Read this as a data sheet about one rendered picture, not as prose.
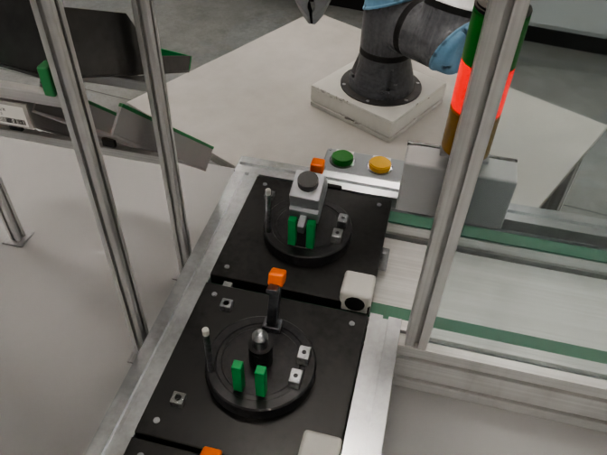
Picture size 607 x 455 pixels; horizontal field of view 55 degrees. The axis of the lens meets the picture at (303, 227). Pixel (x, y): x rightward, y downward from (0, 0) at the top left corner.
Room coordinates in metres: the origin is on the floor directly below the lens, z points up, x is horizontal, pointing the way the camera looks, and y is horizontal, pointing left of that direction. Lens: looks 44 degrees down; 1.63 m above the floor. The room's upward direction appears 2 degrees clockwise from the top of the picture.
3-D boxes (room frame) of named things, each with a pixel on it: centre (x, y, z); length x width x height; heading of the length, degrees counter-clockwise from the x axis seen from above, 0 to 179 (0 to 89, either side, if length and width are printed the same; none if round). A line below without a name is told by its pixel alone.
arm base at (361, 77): (1.23, -0.17, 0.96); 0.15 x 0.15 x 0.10
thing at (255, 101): (1.19, -0.14, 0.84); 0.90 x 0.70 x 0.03; 51
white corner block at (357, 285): (0.55, -0.08, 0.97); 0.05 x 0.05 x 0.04; 78
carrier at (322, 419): (0.42, 0.05, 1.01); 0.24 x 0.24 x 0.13; 78
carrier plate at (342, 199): (0.67, -0.01, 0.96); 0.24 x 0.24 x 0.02; 78
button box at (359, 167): (0.86, -0.14, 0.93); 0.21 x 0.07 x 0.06; 78
